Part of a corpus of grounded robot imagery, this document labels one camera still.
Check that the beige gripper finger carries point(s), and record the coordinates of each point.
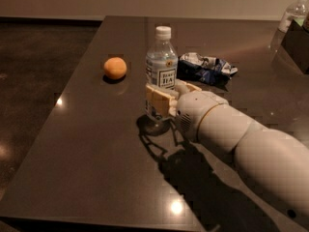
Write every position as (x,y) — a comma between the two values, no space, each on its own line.
(161,102)
(183,87)

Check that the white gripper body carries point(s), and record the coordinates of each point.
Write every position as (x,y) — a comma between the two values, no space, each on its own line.
(194,110)

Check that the blue label plastic bottle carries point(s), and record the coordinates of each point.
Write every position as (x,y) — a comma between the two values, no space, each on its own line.
(161,62)

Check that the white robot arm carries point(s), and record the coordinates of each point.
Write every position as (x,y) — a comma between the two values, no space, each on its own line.
(273,164)

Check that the clear bottle in background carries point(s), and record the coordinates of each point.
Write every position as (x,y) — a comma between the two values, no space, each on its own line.
(297,10)

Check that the crumpled blue white bag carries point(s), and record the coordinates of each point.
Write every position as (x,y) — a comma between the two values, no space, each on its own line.
(205,69)

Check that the orange fruit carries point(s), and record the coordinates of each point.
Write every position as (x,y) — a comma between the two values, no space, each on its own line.
(115,68)

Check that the dark box on table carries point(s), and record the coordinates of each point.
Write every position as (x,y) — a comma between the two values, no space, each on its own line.
(296,44)

